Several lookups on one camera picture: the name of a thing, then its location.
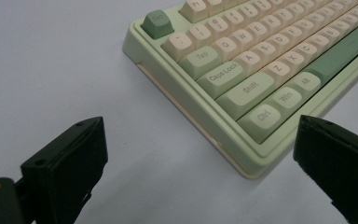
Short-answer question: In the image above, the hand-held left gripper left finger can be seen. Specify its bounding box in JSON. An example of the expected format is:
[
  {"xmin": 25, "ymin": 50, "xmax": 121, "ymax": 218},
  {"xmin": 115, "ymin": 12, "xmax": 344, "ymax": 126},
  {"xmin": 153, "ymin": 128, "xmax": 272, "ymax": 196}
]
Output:
[{"xmin": 21, "ymin": 116, "xmax": 109, "ymax": 224}]

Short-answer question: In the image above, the green and cream keyboard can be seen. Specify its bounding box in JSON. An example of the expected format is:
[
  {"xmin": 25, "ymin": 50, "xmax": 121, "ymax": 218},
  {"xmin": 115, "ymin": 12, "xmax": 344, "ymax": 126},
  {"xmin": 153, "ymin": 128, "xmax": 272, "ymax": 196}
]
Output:
[{"xmin": 121, "ymin": 0, "xmax": 358, "ymax": 180}]

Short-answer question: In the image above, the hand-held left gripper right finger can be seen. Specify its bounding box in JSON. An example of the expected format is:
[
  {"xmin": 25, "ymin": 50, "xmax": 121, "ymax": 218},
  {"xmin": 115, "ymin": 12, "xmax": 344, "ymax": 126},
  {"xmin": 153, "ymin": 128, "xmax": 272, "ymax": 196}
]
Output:
[{"xmin": 293, "ymin": 114, "xmax": 358, "ymax": 224}]

